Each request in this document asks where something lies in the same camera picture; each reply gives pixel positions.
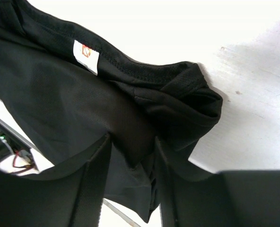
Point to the black t shirt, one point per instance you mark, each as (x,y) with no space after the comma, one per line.
(66,87)

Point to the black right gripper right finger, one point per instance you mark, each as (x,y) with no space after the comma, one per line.
(192,197)

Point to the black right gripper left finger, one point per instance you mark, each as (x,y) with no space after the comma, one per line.
(69,194)

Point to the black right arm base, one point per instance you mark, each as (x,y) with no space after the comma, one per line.
(15,156)

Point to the aluminium table edge rail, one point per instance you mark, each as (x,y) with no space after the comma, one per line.
(111,216)

